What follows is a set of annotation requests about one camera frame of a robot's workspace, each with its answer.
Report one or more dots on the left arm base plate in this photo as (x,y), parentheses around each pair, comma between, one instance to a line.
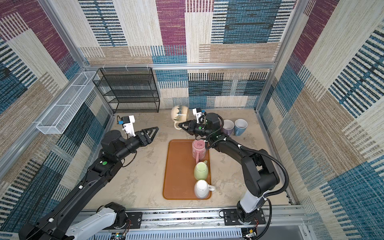
(133,220)

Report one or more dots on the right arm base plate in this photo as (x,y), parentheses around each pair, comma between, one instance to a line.
(231,218)

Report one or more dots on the black wire shelf rack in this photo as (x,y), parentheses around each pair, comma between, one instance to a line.
(128,90)

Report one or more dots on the light green mug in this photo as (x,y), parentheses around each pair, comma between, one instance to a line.
(201,171)

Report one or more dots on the white wire mesh basket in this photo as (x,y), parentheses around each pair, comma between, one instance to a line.
(57,119)

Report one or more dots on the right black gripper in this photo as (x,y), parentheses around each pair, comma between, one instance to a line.
(191,129)

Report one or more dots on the blue mug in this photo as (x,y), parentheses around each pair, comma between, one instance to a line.
(240,126)

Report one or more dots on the white mug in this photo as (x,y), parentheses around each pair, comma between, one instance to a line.
(202,189)

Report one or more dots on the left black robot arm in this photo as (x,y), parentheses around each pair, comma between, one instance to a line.
(115,148)

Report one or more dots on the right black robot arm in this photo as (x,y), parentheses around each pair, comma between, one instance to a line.
(264,175)

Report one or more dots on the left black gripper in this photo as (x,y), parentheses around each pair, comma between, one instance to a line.
(145,140)

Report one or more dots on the pink ghost pattern mug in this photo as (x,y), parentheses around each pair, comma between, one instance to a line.
(199,150)

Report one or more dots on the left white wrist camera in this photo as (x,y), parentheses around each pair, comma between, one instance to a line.
(128,124)

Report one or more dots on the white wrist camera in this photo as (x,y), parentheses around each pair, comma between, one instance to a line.
(128,124)
(200,115)

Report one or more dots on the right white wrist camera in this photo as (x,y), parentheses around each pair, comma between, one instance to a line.
(200,115)

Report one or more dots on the orange plastic tray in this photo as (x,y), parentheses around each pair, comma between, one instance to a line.
(179,181)

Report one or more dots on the cream marbled mug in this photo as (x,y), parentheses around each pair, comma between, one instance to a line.
(179,114)

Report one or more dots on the purple mug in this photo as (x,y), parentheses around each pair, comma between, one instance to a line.
(228,127)

